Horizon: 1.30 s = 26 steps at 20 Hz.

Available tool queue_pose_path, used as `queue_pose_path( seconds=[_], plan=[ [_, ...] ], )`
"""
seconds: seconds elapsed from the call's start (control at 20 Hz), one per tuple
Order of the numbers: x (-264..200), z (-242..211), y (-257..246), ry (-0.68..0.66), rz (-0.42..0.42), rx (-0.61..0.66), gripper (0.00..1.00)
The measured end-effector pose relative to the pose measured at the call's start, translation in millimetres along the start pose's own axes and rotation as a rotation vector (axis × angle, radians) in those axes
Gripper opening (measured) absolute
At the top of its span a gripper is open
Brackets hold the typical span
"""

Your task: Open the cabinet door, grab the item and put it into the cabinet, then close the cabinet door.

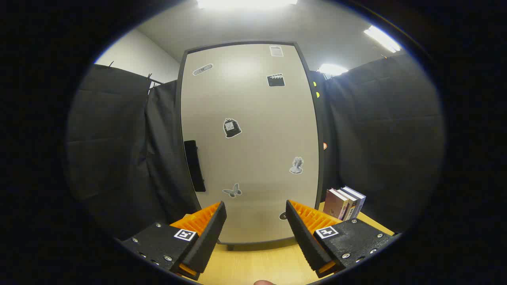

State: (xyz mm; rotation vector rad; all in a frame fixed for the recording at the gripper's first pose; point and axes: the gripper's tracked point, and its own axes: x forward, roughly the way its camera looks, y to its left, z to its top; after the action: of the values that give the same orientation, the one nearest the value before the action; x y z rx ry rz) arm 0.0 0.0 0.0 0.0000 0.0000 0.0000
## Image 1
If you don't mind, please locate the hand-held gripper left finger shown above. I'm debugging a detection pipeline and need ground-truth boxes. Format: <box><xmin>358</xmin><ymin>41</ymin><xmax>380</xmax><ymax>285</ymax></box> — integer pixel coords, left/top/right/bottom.
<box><xmin>118</xmin><ymin>201</ymin><xmax>228</xmax><ymax>281</ymax></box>

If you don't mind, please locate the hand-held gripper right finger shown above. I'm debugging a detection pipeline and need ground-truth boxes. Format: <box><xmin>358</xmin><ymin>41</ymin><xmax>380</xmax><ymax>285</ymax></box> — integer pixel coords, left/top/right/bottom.
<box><xmin>285</xmin><ymin>199</ymin><xmax>400</xmax><ymax>279</ymax></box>

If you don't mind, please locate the black door handle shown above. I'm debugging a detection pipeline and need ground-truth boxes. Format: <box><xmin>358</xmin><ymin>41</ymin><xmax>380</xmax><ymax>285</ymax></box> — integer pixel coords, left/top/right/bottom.
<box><xmin>184</xmin><ymin>140</ymin><xmax>207</xmax><ymax>193</ymax></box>

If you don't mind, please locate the beige cabinet door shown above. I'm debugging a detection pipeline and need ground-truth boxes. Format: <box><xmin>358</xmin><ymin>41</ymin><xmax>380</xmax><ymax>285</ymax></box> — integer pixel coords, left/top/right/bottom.
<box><xmin>180</xmin><ymin>43</ymin><xmax>320</xmax><ymax>244</ymax></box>

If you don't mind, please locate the pink cover book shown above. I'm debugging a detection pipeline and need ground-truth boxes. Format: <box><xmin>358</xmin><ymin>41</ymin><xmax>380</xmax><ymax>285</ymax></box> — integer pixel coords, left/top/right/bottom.
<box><xmin>323</xmin><ymin>188</ymin><xmax>349</xmax><ymax>220</ymax></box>

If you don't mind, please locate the blue cover book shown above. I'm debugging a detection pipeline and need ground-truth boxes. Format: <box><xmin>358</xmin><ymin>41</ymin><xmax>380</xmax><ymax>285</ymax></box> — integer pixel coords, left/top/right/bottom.
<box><xmin>341</xmin><ymin>186</ymin><xmax>367</xmax><ymax>220</ymax></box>

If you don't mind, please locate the dark grey cabinet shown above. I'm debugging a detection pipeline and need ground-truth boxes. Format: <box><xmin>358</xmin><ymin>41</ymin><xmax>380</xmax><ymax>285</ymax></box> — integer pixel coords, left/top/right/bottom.
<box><xmin>175</xmin><ymin>40</ymin><xmax>330</xmax><ymax>251</ymax></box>

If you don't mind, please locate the black backdrop cloth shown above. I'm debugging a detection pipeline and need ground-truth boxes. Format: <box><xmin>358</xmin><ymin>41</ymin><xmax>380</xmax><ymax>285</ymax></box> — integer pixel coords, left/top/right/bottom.
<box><xmin>65</xmin><ymin>53</ymin><xmax>446</xmax><ymax>242</ymax></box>

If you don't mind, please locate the ceiling light panel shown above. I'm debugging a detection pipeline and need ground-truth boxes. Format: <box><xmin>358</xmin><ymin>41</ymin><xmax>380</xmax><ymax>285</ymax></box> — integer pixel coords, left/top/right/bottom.
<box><xmin>197</xmin><ymin>0</ymin><xmax>298</xmax><ymax>10</ymax></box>
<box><xmin>318</xmin><ymin>63</ymin><xmax>349</xmax><ymax>77</ymax></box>

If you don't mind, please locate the long ceiling strip light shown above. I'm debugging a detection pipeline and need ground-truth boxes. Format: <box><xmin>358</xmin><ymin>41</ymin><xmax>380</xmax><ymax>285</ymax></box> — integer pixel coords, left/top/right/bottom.
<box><xmin>363</xmin><ymin>25</ymin><xmax>402</xmax><ymax>53</ymax></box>

